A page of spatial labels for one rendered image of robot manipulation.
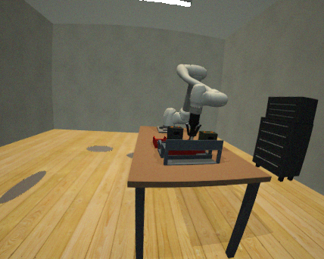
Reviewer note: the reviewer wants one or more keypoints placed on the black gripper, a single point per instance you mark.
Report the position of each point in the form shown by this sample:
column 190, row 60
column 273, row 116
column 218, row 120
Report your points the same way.
column 192, row 124

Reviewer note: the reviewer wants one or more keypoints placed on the grey metal shelf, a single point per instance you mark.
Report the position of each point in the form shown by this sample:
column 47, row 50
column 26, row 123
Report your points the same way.
column 189, row 145

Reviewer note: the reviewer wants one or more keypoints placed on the dark green case with orange latches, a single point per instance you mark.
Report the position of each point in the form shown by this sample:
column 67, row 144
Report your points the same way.
column 207, row 135

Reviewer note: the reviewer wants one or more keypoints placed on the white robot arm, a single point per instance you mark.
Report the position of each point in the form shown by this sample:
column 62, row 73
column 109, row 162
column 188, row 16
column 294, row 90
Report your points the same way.
column 200, row 95

